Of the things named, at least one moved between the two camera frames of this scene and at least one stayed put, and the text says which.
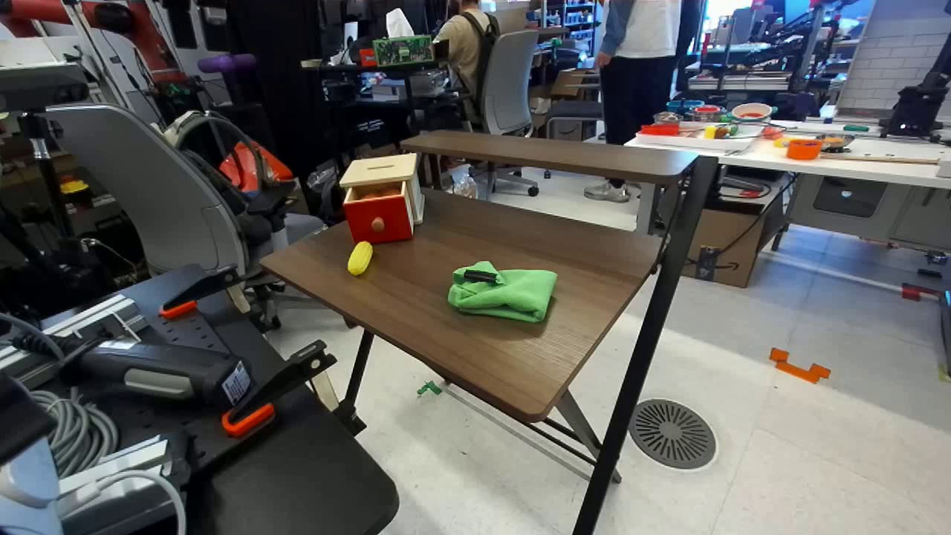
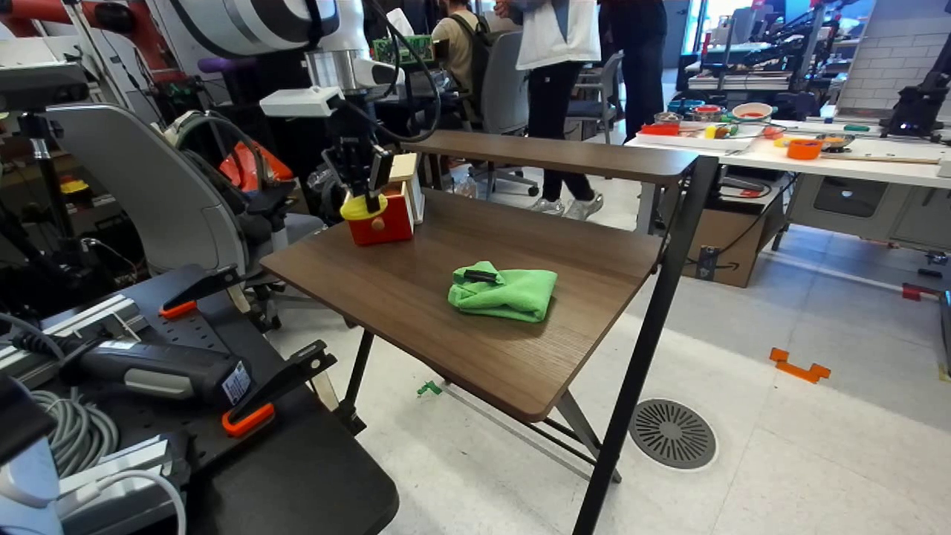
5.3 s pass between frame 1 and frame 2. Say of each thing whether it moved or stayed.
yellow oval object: moved
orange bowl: stayed
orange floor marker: stayed
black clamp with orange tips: stayed
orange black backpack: stayed
